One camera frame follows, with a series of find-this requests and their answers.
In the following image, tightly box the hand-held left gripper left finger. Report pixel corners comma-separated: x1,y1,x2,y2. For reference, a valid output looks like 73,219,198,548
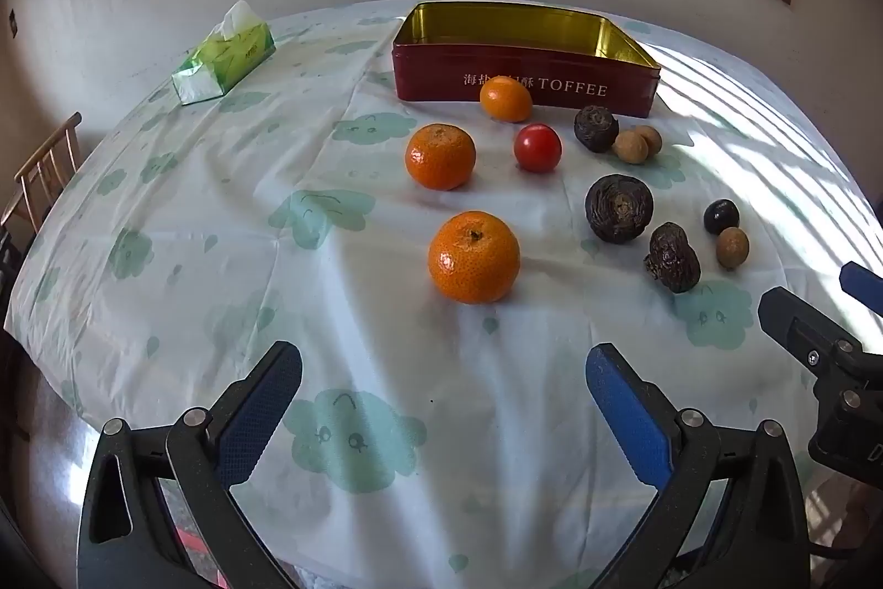
77,341,305,589

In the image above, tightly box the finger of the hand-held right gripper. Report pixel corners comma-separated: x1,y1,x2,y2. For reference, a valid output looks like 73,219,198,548
839,261,883,317
757,286,863,370

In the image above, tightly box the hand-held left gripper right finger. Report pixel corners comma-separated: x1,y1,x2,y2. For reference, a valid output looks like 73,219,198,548
585,342,811,589

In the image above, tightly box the small black round fruit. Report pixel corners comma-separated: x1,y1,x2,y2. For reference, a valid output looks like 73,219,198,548
704,200,741,236

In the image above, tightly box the large dark water chestnut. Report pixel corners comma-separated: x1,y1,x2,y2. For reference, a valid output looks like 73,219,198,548
585,175,655,246

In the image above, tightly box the round mandarin orange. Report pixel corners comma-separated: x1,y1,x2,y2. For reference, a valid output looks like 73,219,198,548
428,211,522,306
405,124,477,191

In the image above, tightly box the red tomato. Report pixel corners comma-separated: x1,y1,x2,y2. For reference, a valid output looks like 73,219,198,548
513,123,563,174

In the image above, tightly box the small oval orange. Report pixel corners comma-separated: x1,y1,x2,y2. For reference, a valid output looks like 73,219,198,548
480,76,534,124

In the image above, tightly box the red metal tin box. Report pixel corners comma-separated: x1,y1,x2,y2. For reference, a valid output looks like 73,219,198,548
391,1,662,119

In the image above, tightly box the white cloud-print tablecloth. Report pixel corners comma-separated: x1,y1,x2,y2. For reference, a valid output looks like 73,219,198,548
3,0,883,589

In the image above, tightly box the wooden chair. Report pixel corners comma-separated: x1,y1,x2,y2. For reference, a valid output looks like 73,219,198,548
2,112,84,235

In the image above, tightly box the green tissue box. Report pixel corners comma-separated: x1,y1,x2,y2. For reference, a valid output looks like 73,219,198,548
171,0,277,107

